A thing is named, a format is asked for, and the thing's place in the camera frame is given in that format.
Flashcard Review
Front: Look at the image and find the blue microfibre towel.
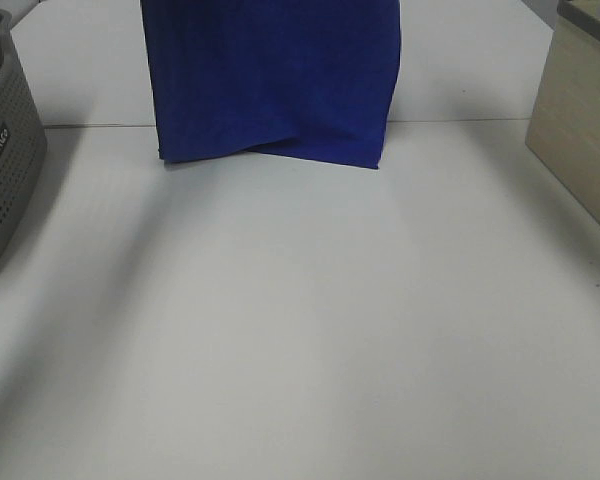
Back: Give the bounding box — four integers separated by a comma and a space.
140, 0, 401, 169

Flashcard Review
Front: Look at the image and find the beige fabric storage box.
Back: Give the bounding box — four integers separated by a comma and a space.
525, 1, 600, 225

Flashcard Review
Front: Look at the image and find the grey perforated plastic basket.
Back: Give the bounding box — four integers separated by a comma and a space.
0, 9, 47, 258

